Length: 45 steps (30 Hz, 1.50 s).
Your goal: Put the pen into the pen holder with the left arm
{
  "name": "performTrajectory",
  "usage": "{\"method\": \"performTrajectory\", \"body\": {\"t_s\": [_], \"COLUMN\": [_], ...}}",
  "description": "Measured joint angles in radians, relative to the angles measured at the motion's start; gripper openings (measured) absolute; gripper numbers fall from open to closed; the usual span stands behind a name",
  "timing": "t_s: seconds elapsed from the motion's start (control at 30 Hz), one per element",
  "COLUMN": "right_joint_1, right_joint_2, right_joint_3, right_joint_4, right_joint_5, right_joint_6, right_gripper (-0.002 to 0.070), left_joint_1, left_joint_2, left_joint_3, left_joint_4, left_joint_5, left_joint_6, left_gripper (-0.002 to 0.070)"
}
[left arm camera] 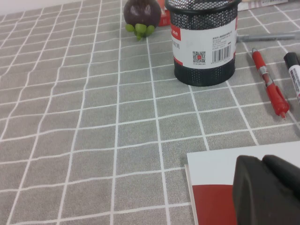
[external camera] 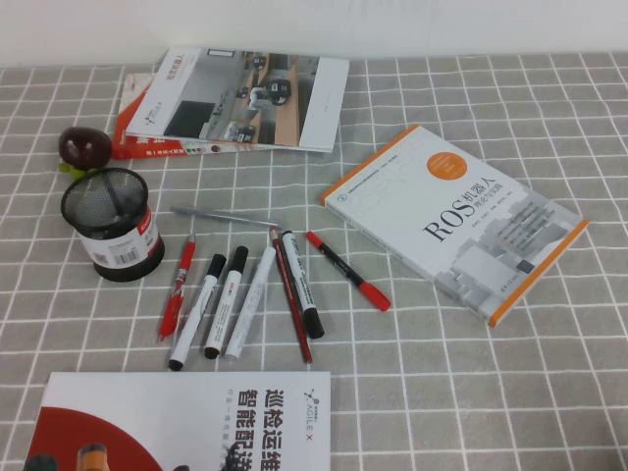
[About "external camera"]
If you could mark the red and black pen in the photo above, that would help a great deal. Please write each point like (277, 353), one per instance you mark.
(348, 270)

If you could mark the black mesh pen holder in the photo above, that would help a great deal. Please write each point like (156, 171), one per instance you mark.
(122, 245)

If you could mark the white red AgileX brochure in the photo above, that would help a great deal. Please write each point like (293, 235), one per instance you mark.
(172, 402)

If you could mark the grey pen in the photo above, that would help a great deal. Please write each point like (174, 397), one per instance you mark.
(221, 215)

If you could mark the grey checked tablecloth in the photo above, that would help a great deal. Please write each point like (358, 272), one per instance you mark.
(441, 392)

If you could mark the red gel pen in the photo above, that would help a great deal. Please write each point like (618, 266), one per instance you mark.
(179, 284)

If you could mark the dark purple mangosteen toy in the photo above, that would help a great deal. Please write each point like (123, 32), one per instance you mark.
(83, 144)

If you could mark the white brochure with office photo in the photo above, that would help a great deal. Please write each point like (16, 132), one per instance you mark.
(196, 88)

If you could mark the red and white book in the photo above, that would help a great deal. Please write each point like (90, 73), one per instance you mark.
(132, 93)

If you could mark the red and black pencil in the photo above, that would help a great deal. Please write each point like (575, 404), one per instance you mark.
(292, 299)

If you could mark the slim white marker black cap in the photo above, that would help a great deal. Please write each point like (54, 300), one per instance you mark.
(196, 314)

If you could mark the white orange ROS book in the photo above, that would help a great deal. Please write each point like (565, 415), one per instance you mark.
(441, 211)

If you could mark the white marker with black print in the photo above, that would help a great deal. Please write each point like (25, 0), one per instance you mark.
(301, 284)

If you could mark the all white pen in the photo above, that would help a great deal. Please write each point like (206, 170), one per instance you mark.
(252, 299)

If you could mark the white marker with red label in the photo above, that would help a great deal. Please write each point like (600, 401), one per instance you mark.
(225, 304)

